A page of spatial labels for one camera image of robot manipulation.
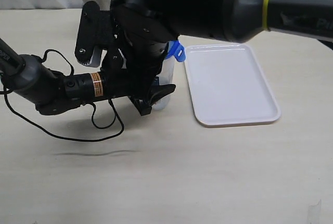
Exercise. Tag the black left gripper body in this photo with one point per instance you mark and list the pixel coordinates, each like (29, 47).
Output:
(119, 84)

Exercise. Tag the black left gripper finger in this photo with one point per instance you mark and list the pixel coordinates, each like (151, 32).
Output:
(157, 92)

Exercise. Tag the white rectangular plastic tray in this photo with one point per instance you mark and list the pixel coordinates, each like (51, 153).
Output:
(228, 87)

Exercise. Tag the blue plastic lid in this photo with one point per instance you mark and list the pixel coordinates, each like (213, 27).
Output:
(176, 50)

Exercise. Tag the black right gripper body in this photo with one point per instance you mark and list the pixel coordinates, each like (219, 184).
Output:
(142, 36)

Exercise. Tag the clear plastic tall container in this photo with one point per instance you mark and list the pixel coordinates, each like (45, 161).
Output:
(165, 77)

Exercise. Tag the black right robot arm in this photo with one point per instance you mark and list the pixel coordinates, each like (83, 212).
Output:
(240, 20)

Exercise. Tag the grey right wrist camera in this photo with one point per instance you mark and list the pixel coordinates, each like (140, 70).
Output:
(94, 35)

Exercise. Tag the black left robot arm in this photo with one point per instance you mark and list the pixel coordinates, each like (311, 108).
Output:
(54, 93)

